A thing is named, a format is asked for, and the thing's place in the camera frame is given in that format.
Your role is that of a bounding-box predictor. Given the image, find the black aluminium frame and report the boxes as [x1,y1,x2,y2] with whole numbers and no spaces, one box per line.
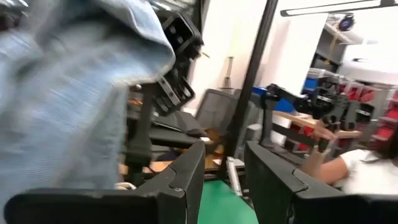
[217,0,280,181]

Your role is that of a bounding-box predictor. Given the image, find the grey storage shelf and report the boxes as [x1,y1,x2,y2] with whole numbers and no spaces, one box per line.
[310,23,352,74]

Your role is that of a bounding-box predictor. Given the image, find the shelf with red bins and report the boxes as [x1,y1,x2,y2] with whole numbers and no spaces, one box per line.
[282,80,398,153]

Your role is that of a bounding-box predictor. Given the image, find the green table mat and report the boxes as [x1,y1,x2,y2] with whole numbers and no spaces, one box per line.
[197,180,259,224]

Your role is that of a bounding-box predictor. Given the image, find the person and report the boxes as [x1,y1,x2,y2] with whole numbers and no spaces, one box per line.
[301,123,398,197]

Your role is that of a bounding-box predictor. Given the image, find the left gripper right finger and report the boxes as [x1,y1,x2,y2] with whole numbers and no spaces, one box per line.
[244,141,398,224]

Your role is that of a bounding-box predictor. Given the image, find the LED light bar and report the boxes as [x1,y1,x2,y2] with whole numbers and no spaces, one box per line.
[279,0,398,17]

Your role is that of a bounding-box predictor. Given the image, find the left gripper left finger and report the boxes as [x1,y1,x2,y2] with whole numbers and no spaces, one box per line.
[4,141,206,224]

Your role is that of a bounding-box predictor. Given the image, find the light blue denim jeans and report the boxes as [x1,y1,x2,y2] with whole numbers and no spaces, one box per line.
[0,0,177,215]

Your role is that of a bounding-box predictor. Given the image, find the wooden workbench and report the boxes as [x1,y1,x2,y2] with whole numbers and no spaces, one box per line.
[273,110,361,139]

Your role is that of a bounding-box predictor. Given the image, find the blue storage bin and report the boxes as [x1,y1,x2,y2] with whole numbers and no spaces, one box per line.
[251,86,296,113]

